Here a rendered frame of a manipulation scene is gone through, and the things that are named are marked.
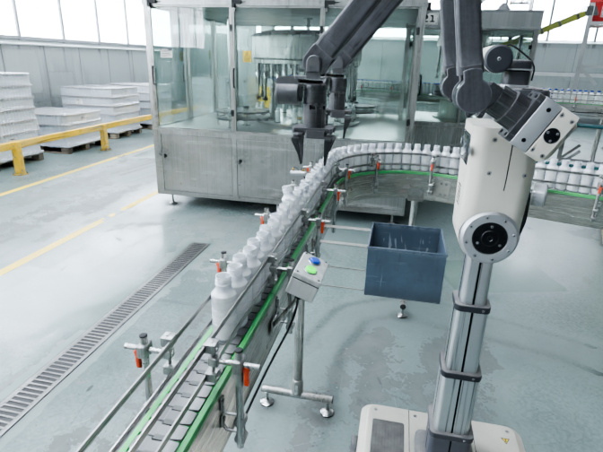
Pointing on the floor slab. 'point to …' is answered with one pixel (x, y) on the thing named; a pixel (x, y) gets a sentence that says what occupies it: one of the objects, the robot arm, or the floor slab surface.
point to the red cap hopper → (584, 69)
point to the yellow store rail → (63, 138)
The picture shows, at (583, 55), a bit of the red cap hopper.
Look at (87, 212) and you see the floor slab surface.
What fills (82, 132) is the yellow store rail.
